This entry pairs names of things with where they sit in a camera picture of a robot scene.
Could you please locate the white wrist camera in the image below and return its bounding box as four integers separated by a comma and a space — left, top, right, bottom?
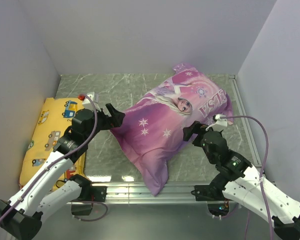
78, 91, 101, 111
205, 114, 228, 132

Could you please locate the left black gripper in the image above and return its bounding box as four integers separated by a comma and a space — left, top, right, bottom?
85, 103, 125, 142

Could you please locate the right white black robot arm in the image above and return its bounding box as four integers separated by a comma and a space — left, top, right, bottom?
183, 119, 300, 240

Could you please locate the purple cable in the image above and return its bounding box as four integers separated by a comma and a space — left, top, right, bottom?
214, 114, 276, 240
0, 93, 109, 233

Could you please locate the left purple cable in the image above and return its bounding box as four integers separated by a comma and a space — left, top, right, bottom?
0, 93, 109, 233

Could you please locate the aluminium front rail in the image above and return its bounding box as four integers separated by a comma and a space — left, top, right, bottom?
64, 181, 243, 206

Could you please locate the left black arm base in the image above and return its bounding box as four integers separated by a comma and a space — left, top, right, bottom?
70, 185, 109, 222

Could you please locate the yellow car-print folded pillow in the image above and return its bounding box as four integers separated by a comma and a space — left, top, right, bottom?
19, 97, 83, 188

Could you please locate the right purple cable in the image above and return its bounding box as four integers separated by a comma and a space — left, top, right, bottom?
214, 114, 276, 240

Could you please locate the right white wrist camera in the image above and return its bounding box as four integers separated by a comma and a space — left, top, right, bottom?
205, 114, 228, 132

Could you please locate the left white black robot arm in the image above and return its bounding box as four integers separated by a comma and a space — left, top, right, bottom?
0, 103, 125, 240

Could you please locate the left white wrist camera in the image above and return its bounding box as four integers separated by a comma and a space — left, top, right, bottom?
78, 91, 101, 111

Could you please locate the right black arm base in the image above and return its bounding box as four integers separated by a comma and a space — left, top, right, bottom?
191, 183, 241, 221

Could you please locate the pink purple Elsa pillowcase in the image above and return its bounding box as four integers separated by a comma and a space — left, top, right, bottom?
111, 63, 233, 196

